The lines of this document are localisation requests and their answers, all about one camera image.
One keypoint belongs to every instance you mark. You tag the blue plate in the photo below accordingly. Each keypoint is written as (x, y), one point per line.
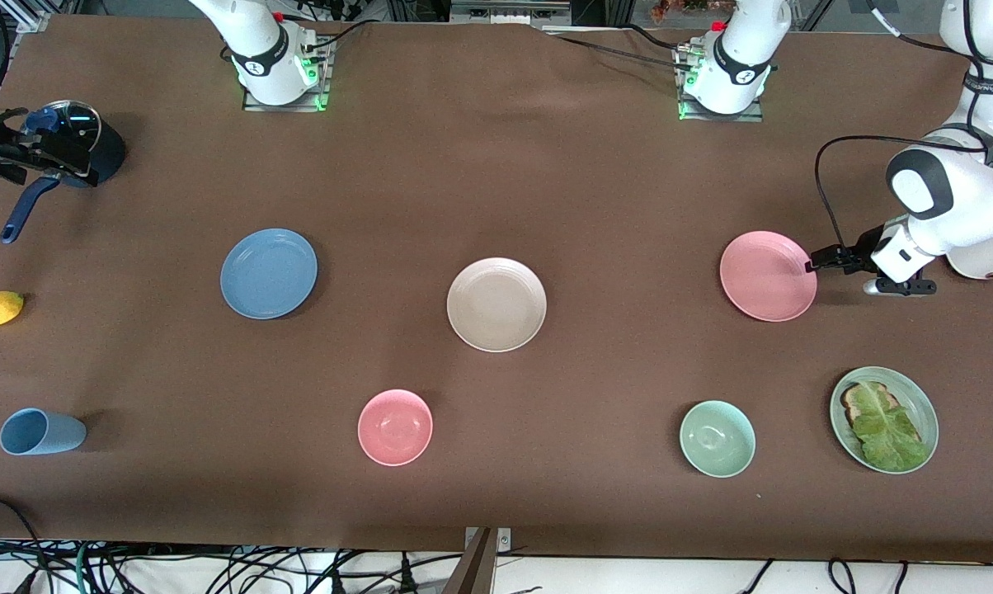
(268, 274)

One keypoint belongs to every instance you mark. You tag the small metal bracket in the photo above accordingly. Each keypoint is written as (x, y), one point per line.
(505, 540)

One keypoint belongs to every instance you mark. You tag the toast slice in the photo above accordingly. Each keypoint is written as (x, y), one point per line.
(853, 404)

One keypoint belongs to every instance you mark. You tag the brown tablecloth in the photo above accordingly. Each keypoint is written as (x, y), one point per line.
(546, 165)

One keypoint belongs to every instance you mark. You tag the small pink bowl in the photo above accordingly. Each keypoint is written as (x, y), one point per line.
(395, 427)

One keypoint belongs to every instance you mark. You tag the small mint green bowl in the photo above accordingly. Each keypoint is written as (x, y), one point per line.
(717, 439)

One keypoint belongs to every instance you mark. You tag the mint green plate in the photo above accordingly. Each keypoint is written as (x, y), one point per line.
(919, 404)

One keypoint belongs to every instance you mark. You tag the green lettuce leaf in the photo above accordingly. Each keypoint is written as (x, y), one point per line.
(888, 433)

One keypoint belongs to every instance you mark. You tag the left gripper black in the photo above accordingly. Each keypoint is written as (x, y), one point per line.
(861, 252)

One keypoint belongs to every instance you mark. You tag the aluminium frame profile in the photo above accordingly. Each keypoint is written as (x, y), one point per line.
(30, 21)

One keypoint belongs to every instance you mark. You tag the white appliance with copper knob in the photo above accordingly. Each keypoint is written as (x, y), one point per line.
(991, 268)

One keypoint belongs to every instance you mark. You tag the beige plate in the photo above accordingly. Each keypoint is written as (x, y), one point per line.
(496, 305)

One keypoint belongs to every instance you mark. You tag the pink plate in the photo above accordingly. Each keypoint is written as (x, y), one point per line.
(767, 276)

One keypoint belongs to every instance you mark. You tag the blue cup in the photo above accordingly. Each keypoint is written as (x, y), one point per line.
(47, 433)

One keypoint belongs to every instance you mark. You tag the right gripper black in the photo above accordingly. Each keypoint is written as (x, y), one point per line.
(0, 153)

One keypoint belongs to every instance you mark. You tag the grey metal box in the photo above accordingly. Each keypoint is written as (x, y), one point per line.
(505, 12)

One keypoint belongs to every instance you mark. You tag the dark blue saucepan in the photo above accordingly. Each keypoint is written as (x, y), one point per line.
(109, 157)

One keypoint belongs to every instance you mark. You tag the dark brown strut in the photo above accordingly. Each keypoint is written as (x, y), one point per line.
(473, 573)

